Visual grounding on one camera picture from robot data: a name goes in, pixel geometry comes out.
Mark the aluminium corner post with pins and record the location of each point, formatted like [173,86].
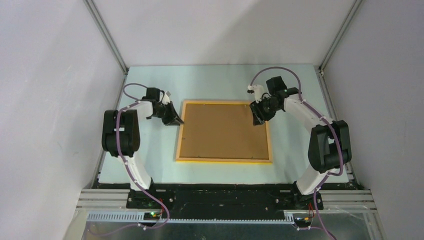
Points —
[347,21]
[106,34]

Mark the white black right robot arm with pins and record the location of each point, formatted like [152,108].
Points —
[329,141]

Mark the aluminium corner post left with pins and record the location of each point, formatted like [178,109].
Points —
[106,34]

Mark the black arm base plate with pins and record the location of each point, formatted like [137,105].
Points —
[230,213]

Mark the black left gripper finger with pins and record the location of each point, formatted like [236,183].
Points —
[172,121]
[172,110]

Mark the yellow wooden picture frame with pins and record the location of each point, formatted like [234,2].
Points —
[179,142]

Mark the aluminium front rail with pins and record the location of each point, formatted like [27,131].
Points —
[180,201]

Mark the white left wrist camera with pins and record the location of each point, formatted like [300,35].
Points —
[165,100]

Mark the aluminium corner post right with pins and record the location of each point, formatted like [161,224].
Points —
[347,21]

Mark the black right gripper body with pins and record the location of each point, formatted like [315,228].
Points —
[266,105]

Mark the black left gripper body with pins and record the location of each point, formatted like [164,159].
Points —
[165,112]

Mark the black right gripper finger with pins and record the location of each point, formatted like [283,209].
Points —
[261,118]
[254,108]

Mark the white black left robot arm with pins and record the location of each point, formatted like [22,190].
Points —
[121,132]

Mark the brown cardboard backing board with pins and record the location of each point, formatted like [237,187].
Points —
[225,132]

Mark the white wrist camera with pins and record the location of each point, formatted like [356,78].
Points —
[165,100]
[257,90]

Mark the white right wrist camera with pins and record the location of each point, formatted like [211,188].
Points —
[257,90]

